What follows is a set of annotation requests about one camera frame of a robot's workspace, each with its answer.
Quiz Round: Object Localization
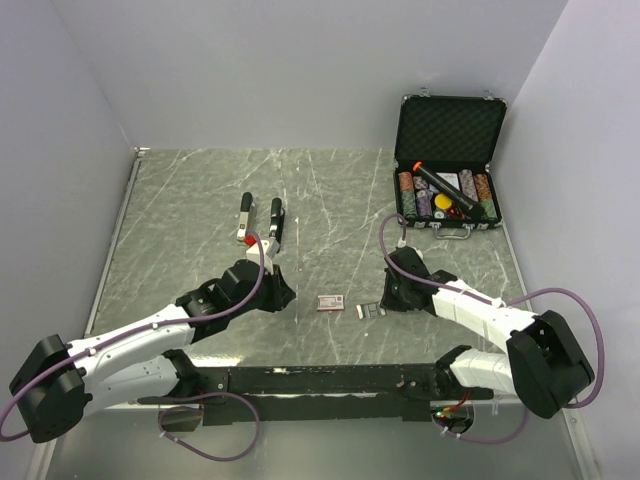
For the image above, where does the red white staple box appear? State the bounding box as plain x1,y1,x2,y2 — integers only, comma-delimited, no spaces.
317,295,345,312

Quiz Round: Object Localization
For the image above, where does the beige and black stapler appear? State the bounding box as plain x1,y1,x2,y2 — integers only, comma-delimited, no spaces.
236,191,255,243

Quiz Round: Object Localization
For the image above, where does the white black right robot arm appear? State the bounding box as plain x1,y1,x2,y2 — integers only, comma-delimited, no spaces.
381,246,596,419

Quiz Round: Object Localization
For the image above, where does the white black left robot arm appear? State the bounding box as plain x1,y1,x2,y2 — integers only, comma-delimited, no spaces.
9,260,296,443

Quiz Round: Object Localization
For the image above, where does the yellow round chip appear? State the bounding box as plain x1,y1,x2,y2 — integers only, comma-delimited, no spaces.
434,193,453,210

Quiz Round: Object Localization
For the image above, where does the black tube with orange cap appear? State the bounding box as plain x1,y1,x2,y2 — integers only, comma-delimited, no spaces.
412,161,484,221

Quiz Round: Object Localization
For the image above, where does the black poker chip case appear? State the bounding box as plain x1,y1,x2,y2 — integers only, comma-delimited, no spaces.
393,94,507,237

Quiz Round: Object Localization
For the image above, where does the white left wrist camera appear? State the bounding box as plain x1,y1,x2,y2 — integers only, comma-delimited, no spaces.
244,235,280,275

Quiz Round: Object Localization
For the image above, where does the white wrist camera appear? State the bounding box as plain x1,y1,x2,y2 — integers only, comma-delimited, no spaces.
244,235,280,275
397,238,423,258

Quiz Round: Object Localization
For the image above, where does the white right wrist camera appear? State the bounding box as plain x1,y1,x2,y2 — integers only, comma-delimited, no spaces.
397,238,423,258

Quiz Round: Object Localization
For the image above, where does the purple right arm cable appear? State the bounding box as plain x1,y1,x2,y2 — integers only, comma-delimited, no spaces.
378,213,605,444

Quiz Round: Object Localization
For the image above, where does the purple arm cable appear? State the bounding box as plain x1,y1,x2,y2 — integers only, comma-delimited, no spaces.
0,230,266,461
378,213,605,444

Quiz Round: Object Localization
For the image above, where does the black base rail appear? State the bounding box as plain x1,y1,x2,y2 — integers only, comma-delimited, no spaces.
140,364,493,422

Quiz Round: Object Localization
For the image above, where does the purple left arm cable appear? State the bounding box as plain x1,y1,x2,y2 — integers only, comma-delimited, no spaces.
0,230,266,461

